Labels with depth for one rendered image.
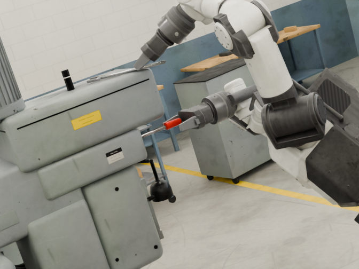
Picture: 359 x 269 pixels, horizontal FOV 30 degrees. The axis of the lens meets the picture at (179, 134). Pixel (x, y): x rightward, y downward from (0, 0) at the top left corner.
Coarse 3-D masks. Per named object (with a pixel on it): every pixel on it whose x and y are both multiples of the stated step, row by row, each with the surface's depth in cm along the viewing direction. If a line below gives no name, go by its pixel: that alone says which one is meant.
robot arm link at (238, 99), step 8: (240, 88) 208; (248, 88) 205; (256, 88) 206; (224, 96) 204; (232, 96) 202; (240, 96) 203; (248, 96) 205; (232, 104) 204; (240, 104) 207; (248, 104) 208; (232, 112) 205; (240, 112) 208; (248, 112) 207
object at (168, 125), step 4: (172, 120) 204; (176, 120) 204; (180, 120) 204; (164, 124) 203; (168, 124) 202; (172, 124) 203; (176, 124) 203; (156, 128) 202; (160, 128) 202; (164, 128) 202; (168, 128) 202; (148, 132) 200; (152, 132) 201; (144, 136) 200
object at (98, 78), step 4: (164, 60) 196; (148, 64) 197; (152, 64) 195; (156, 64) 195; (160, 64) 195; (132, 68) 197; (144, 68) 196; (116, 72) 198; (120, 72) 198; (124, 72) 197; (128, 72) 197; (96, 76) 202; (100, 76) 200; (104, 76) 199; (108, 76) 199; (88, 80) 200; (92, 80) 199; (96, 80) 198
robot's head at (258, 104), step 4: (256, 92) 198; (252, 96) 199; (256, 96) 197; (260, 96) 197; (252, 100) 200; (256, 100) 198; (260, 100) 196; (252, 104) 202; (256, 104) 197; (260, 104) 196; (252, 108) 204; (256, 108) 196; (260, 108) 196; (260, 112) 196
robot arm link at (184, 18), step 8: (176, 8) 189; (184, 8) 186; (168, 16) 189; (176, 16) 187; (184, 16) 188; (192, 16) 188; (200, 16) 188; (176, 24) 188; (184, 24) 188; (192, 24) 189; (208, 24) 191; (184, 32) 189
